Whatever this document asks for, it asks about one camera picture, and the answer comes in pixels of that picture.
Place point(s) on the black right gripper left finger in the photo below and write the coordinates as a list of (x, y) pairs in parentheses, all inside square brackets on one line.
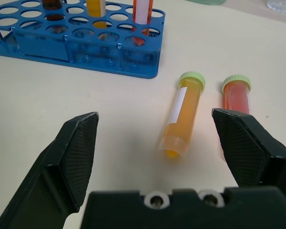
[(69, 152)]

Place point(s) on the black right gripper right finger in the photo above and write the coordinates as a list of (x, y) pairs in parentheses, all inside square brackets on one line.
[(248, 148)]

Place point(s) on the blue test tube rack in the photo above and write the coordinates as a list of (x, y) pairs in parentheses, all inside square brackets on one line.
[(81, 40)]

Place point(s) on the dark brown tube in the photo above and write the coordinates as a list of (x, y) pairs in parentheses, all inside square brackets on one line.
[(53, 14)]

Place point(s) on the clear glass container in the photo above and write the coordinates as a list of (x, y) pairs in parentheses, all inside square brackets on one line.
[(280, 5)]

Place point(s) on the green round object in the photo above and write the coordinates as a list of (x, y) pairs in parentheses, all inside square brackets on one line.
[(208, 2)]

